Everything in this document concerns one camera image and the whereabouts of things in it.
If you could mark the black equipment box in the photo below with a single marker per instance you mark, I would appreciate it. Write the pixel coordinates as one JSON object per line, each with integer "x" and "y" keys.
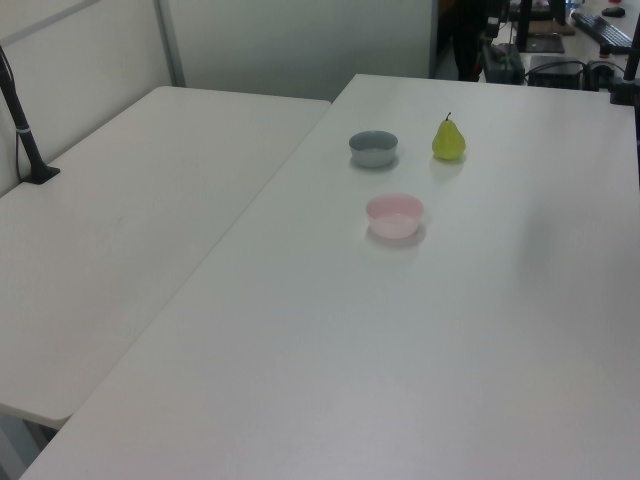
{"x": 555, "y": 72}

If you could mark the grey bowl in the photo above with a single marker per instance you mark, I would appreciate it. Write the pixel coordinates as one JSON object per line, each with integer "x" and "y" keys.
{"x": 373, "y": 149}

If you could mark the black pole with clamp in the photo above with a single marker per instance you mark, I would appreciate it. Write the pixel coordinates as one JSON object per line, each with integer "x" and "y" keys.
{"x": 628, "y": 75}

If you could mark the black monitor stand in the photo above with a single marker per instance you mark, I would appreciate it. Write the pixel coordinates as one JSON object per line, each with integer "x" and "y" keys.
{"x": 537, "y": 37}

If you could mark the green pear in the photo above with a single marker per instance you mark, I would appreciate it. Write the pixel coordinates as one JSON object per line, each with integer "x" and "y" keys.
{"x": 448, "y": 144}

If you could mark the black camera pole with base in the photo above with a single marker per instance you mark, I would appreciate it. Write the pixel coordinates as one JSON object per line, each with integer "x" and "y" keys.
{"x": 22, "y": 125}

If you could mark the pink bowl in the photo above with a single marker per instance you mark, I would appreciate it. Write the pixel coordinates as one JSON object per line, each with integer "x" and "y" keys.
{"x": 394, "y": 216}

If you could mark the grey tool case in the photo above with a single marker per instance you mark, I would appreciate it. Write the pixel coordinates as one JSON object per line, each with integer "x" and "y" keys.
{"x": 503, "y": 62}

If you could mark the black keyboard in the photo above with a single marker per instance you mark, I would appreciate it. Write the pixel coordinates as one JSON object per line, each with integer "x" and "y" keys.
{"x": 600, "y": 26}

